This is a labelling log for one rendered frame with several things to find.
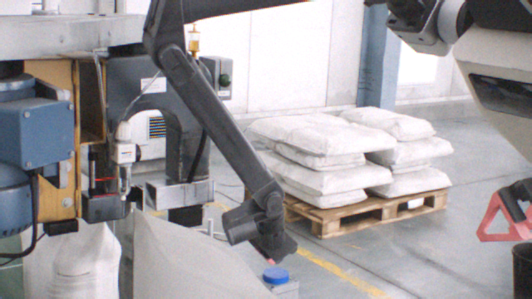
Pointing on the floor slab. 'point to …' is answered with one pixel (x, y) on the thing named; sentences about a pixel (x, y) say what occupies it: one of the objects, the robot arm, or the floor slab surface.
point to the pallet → (321, 228)
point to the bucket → (522, 270)
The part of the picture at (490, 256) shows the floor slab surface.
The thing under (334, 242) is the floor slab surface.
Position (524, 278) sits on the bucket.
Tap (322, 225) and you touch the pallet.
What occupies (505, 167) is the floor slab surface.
